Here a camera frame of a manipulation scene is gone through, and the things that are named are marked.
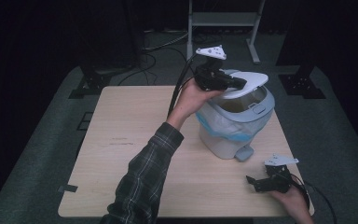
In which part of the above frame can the black floor cable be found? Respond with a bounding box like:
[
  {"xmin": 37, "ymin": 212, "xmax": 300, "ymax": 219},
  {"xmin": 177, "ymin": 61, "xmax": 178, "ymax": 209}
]
[{"xmin": 117, "ymin": 46, "xmax": 197, "ymax": 87}]

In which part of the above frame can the grey floor cable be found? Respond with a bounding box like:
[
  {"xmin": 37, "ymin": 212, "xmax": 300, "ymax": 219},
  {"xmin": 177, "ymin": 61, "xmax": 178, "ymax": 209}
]
[{"xmin": 142, "ymin": 30, "xmax": 190, "ymax": 52}]

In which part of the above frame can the person's right hand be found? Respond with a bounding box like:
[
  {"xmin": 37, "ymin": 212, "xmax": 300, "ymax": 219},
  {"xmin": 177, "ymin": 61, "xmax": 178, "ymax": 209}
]
[{"xmin": 269, "ymin": 185, "xmax": 312, "ymax": 222}]

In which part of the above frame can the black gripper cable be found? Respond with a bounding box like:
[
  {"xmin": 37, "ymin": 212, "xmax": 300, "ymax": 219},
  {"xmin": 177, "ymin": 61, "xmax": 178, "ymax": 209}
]
[
  {"xmin": 166, "ymin": 53, "xmax": 200, "ymax": 119},
  {"xmin": 288, "ymin": 172, "xmax": 338, "ymax": 224}
]

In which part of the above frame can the person's left hand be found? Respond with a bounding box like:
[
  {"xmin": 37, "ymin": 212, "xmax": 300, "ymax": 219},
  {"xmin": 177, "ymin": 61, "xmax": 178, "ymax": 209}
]
[{"xmin": 167, "ymin": 77, "xmax": 226, "ymax": 129}]

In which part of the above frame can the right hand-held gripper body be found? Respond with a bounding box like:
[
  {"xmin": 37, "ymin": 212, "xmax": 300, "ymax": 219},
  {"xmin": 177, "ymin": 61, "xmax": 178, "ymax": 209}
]
[{"xmin": 263, "ymin": 153, "xmax": 300, "ymax": 194}]

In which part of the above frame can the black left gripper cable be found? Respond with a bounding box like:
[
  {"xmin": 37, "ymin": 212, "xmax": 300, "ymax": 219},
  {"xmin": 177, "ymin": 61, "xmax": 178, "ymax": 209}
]
[{"xmin": 166, "ymin": 53, "xmax": 200, "ymax": 119}]

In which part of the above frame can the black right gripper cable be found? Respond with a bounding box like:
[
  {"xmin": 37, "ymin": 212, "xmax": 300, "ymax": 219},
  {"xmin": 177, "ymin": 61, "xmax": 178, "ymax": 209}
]
[{"xmin": 288, "ymin": 172, "xmax": 338, "ymax": 224}]

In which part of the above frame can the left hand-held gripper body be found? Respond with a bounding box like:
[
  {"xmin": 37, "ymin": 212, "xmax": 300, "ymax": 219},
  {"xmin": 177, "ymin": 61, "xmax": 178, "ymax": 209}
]
[{"xmin": 193, "ymin": 45, "xmax": 231, "ymax": 92}]

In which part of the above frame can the black stand base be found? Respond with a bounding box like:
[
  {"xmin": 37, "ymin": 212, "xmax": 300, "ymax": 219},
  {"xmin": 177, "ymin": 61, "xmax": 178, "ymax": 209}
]
[
  {"xmin": 278, "ymin": 64, "xmax": 327, "ymax": 100},
  {"xmin": 68, "ymin": 64, "xmax": 114, "ymax": 101}
]

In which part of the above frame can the white metal stand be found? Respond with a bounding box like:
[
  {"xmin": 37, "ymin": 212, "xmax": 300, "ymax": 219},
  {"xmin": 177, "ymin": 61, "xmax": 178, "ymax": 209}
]
[{"xmin": 186, "ymin": 0, "xmax": 267, "ymax": 65}]

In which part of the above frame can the white pedal trash can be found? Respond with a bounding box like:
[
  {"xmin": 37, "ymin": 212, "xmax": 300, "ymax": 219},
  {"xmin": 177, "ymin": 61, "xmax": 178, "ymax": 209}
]
[{"xmin": 195, "ymin": 68, "xmax": 276, "ymax": 163}]

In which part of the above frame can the blue plastic bin liner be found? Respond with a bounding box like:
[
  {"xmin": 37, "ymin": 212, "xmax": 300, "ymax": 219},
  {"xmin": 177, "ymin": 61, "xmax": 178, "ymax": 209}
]
[{"xmin": 195, "ymin": 105, "xmax": 273, "ymax": 143}]

